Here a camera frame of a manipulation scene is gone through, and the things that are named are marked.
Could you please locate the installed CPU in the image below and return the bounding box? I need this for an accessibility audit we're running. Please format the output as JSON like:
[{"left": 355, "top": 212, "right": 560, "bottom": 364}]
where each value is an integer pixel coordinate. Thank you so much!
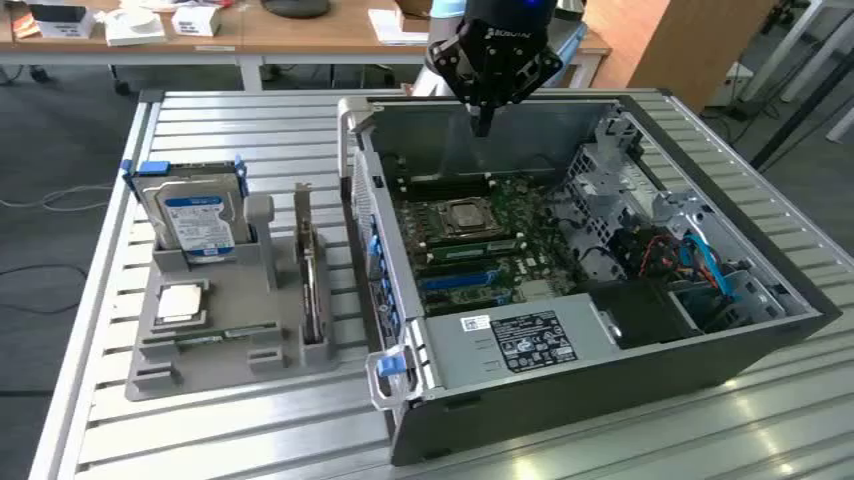
[{"left": 450, "top": 202, "right": 496, "bottom": 231}]

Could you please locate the blue wire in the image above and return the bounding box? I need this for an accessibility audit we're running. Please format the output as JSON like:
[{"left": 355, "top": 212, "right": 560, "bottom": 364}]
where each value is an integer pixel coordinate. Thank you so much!
[{"left": 685, "top": 231, "right": 737, "bottom": 305}]

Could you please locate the blue case latch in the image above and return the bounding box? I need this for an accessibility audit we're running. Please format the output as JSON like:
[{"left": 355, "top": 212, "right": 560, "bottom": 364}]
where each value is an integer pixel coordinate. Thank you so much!
[{"left": 375, "top": 349, "right": 408, "bottom": 380}]

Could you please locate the installed green RAM stick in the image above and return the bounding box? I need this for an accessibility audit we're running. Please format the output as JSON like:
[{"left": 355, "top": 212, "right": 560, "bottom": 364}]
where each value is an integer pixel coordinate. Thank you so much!
[{"left": 426, "top": 238, "right": 524, "bottom": 261}]

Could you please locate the brown cardboard box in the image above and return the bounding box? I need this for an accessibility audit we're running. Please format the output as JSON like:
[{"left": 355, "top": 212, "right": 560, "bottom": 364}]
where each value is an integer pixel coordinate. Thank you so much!
[{"left": 393, "top": 0, "right": 437, "bottom": 21}]

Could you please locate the white printed box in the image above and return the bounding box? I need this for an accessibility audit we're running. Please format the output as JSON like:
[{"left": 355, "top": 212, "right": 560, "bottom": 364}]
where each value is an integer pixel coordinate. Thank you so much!
[{"left": 171, "top": 5, "right": 223, "bottom": 38}]

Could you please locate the white floor box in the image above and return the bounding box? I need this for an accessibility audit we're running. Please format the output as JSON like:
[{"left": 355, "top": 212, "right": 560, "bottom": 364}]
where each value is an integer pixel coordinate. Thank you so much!
[{"left": 722, "top": 61, "right": 757, "bottom": 109}]

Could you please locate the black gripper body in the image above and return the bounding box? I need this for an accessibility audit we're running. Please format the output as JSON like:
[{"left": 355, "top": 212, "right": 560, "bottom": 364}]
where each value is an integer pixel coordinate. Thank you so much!
[{"left": 457, "top": 0, "right": 560, "bottom": 104}]

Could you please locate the white desk frame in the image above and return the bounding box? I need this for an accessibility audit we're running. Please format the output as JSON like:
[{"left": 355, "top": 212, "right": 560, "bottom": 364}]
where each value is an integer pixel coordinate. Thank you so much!
[{"left": 737, "top": 0, "right": 854, "bottom": 144}]

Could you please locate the hard disk with blue caddy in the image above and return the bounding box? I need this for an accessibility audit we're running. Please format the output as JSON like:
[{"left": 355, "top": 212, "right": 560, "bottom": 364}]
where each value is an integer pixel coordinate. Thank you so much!
[{"left": 122, "top": 154, "right": 253, "bottom": 265}]

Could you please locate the white floor cable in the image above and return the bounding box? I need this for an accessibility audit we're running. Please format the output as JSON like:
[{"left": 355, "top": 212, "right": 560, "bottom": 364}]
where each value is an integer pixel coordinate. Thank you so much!
[{"left": 0, "top": 181, "right": 117, "bottom": 212}]

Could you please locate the grey power supply unit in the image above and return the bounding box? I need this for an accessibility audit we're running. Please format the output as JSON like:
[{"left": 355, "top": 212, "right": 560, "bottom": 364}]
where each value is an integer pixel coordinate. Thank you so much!
[{"left": 422, "top": 292, "right": 621, "bottom": 392}]

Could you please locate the metal disk bay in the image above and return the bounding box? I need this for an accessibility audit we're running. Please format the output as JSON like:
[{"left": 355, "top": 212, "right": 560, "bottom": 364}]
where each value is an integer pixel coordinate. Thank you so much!
[{"left": 657, "top": 189, "right": 824, "bottom": 335}]

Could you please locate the white stacked box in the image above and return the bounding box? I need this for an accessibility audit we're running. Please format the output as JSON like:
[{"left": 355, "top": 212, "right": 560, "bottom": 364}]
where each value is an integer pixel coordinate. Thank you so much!
[{"left": 103, "top": 7, "right": 167, "bottom": 48}]

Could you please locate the grey parts rack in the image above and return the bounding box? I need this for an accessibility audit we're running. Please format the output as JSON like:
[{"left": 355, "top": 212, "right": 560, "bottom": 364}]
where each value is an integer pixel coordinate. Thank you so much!
[{"left": 125, "top": 194, "right": 342, "bottom": 402}]

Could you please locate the black Nvidia graphics card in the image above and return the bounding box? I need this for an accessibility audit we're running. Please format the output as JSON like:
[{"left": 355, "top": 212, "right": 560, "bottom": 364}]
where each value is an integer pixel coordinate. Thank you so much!
[{"left": 291, "top": 181, "right": 334, "bottom": 347}]

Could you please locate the spare green RAM stick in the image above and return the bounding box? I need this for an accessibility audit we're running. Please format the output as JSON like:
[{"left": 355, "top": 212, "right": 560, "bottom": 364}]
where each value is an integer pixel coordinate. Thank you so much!
[{"left": 174, "top": 324, "right": 279, "bottom": 347}]

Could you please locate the black round base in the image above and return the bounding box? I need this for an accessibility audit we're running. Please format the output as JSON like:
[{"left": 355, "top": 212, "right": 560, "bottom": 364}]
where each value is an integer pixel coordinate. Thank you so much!
[{"left": 259, "top": 0, "right": 334, "bottom": 19}]

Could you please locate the orange packet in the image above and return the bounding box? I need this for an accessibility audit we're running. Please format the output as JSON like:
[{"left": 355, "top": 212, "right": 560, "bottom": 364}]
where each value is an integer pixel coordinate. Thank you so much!
[{"left": 11, "top": 11, "right": 43, "bottom": 40}]

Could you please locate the open black PC case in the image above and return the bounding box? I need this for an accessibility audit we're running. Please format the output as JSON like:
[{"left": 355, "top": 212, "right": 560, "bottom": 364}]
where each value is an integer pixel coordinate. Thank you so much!
[{"left": 337, "top": 89, "right": 844, "bottom": 467}]

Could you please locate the white box with black top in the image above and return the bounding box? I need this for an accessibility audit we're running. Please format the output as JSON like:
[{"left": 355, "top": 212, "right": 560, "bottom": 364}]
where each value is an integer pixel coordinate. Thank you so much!
[{"left": 30, "top": 4, "right": 97, "bottom": 39}]

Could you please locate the spare silver CPU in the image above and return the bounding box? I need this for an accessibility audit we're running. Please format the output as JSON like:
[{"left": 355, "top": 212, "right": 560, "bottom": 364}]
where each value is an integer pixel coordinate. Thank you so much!
[{"left": 155, "top": 284, "right": 206, "bottom": 322}]

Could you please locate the white paper stack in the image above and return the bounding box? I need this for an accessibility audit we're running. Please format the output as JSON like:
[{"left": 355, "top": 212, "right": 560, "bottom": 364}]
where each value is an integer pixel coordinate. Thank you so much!
[{"left": 367, "top": 8, "right": 430, "bottom": 47}]

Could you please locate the silver chipset heatsink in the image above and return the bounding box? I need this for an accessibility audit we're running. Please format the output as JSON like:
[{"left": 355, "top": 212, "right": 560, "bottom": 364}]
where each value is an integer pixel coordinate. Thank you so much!
[{"left": 521, "top": 279, "right": 557, "bottom": 302}]

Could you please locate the orange wire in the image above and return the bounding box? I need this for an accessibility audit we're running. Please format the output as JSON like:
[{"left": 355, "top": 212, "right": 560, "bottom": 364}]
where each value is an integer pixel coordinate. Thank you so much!
[{"left": 640, "top": 233, "right": 690, "bottom": 277}]

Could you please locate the wooden desk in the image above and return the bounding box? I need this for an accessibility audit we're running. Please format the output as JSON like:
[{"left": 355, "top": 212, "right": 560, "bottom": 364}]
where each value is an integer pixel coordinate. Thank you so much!
[{"left": 0, "top": 0, "right": 614, "bottom": 94}]

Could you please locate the green motherboard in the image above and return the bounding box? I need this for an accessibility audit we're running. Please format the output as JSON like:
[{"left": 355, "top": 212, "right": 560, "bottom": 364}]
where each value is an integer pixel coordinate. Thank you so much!
[{"left": 393, "top": 172, "right": 596, "bottom": 317}]

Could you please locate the black fan duct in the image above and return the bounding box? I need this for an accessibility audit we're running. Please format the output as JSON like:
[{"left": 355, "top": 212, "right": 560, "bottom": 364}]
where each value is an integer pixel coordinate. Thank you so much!
[{"left": 590, "top": 279, "right": 704, "bottom": 351}]

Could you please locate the black floor cable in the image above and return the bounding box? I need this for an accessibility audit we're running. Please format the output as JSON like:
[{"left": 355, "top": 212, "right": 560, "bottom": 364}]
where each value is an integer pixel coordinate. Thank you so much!
[{"left": 0, "top": 263, "right": 87, "bottom": 317}]

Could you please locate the wooden cabinet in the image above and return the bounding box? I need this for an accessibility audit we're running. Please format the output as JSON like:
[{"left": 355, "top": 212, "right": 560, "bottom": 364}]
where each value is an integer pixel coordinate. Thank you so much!
[{"left": 584, "top": 0, "right": 782, "bottom": 114}]

